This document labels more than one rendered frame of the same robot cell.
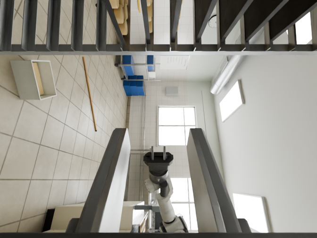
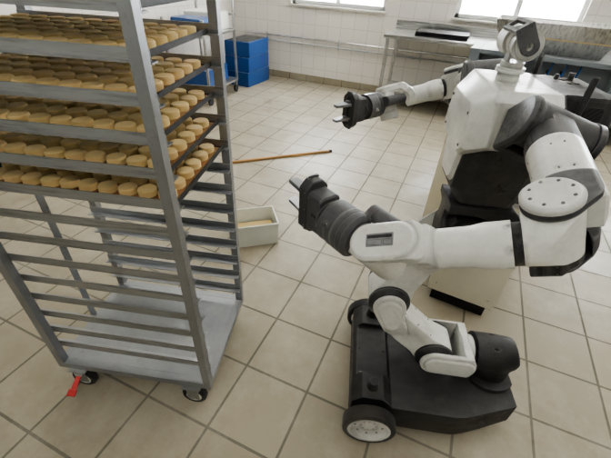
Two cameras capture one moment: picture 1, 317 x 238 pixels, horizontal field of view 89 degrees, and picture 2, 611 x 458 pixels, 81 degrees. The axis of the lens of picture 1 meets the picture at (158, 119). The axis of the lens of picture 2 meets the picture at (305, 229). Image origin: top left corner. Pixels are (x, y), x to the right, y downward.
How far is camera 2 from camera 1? 0.70 m
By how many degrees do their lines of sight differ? 36
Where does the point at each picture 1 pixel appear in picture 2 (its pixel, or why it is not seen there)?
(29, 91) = (268, 233)
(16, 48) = (234, 235)
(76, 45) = (226, 189)
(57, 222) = not seen: hidden behind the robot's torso
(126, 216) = not seen: hidden behind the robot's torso
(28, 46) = (231, 227)
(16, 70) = (245, 243)
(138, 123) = (327, 54)
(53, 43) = (226, 208)
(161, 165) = (358, 107)
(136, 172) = (432, 70)
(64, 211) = (431, 206)
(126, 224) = not seen: hidden behind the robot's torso
